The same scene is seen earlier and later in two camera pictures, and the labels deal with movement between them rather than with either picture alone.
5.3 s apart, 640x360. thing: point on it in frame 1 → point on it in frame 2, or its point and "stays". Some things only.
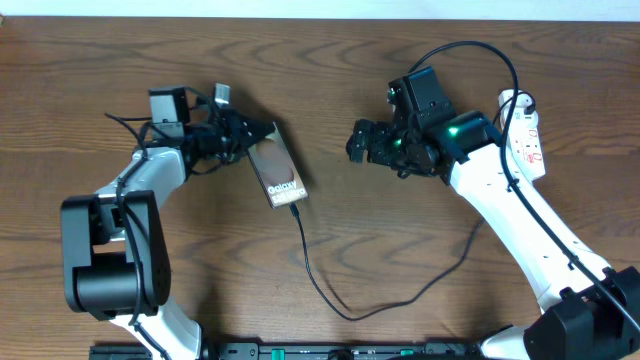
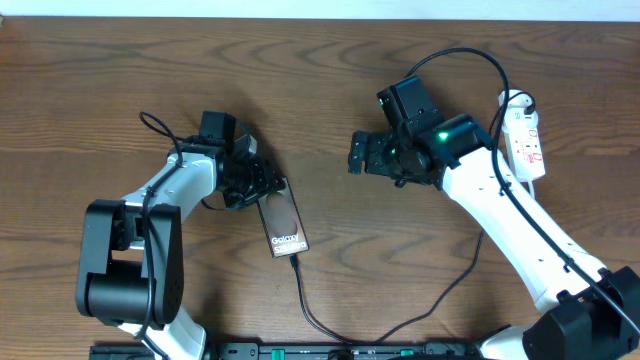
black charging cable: (429, 290) → (531, 108)
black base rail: (304, 351) stays
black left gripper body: (221, 139) → (247, 184)
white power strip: (523, 131) stays
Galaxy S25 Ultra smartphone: (277, 169) → (282, 221)
